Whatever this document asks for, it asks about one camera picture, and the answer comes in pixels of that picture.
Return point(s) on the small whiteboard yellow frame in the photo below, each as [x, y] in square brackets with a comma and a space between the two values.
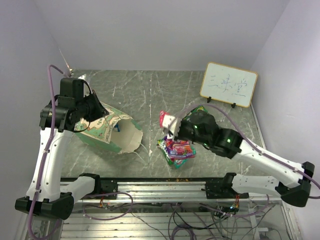
[228, 84]

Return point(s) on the aluminium mounting rail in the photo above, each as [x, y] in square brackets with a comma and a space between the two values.
[150, 189]

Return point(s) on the yellow green Fox's packet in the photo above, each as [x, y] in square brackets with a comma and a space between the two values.
[196, 109]
[162, 146]

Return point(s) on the red pink snack packet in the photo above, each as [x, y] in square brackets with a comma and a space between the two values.
[165, 119]

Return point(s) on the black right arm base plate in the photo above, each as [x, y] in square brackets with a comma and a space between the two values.
[215, 189]

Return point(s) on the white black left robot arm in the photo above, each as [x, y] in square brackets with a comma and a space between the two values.
[56, 129]

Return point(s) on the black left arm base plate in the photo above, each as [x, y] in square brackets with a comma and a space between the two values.
[108, 190]

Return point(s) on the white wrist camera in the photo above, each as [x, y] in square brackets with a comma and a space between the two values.
[174, 128]
[83, 77]

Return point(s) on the green printed paper bag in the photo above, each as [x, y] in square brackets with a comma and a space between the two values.
[101, 133]

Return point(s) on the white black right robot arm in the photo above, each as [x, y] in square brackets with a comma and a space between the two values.
[286, 179]

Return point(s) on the purple berries Fox's packet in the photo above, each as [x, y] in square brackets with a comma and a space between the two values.
[178, 149]

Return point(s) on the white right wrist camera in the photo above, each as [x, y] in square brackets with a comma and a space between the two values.
[174, 128]

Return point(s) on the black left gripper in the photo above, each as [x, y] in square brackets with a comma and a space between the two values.
[100, 111]

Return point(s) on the small blue item in bag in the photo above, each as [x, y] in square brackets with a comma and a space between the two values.
[117, 128]

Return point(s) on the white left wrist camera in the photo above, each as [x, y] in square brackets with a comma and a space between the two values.
[83, 77]

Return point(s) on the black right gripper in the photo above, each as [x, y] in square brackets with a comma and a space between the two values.
[179, 135]

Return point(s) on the teal red Fox's packet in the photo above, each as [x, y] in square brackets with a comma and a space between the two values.
[177, 163]

